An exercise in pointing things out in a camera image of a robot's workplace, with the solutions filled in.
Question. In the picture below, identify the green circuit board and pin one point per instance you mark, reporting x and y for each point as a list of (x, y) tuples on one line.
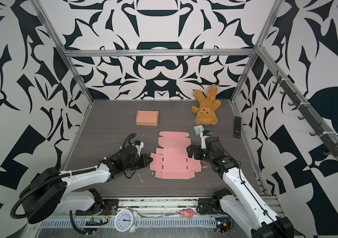
[(94, 222), (223, 224)]

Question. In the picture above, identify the black wall hook rail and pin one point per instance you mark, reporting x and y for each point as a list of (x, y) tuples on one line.
[(309, 114)]

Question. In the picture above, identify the orange cardboard box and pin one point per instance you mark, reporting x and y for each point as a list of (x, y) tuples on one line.
[(147, 118)]

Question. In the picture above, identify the pink cardboard box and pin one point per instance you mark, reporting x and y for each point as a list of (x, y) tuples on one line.
[(171, 161)]

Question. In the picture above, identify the brown teddy bear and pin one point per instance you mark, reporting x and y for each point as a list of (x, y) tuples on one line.
[(205, 113)]

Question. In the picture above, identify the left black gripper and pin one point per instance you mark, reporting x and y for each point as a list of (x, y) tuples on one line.
[(143, 158)]

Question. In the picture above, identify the black remote control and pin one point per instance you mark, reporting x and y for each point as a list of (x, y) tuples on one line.
[(237, 127)]

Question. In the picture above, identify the white round alarm clock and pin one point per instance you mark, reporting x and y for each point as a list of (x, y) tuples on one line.
[(127, 220)]

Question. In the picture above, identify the small teal alarm clock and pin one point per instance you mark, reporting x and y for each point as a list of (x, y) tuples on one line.
[(198, 129)]

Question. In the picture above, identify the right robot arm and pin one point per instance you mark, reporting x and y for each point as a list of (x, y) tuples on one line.
[(245, 206)]

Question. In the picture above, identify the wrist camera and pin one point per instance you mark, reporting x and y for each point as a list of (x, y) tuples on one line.
[(138, 145), (204, 135)]

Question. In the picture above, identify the small pink toy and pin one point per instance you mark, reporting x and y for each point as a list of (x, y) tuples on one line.
[(187, 213)]

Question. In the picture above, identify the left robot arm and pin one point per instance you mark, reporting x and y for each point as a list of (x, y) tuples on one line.
[(56, 191)]

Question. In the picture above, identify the right green circuit board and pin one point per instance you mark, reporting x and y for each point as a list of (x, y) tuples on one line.
[(223, 224)]

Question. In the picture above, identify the left green circuit board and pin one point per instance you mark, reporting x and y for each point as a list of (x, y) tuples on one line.
[(94, 222)]

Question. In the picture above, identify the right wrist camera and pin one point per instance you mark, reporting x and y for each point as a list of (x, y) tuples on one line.
[(204, 135)]

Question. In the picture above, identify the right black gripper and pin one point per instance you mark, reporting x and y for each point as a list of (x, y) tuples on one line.
[(198, 148)]

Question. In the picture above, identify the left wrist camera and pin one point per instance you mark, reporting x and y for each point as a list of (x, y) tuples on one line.
[(138, 145)]

